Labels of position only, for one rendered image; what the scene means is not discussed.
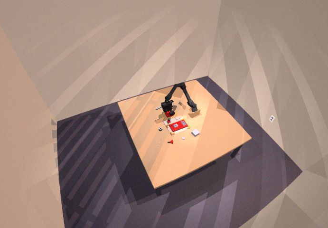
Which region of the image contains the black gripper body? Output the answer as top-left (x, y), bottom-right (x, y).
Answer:
top-left (167, 106), bottom-right (175, 115)

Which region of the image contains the white cube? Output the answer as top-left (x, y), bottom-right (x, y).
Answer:
top-left (191, 129), bottom-right (200, 137)

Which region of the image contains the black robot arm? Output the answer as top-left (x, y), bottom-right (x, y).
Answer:
top-left (161, 82), bottom-right (198, 113)

